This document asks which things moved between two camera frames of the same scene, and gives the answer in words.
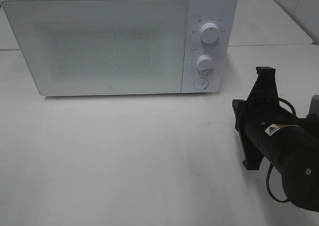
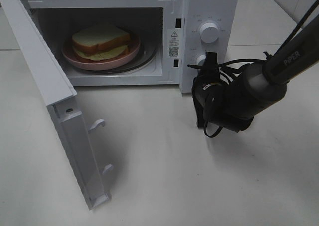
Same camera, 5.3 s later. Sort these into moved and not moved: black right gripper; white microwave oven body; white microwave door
Moved: white microwave door; black right gripper
Not moved: white microwave oven body
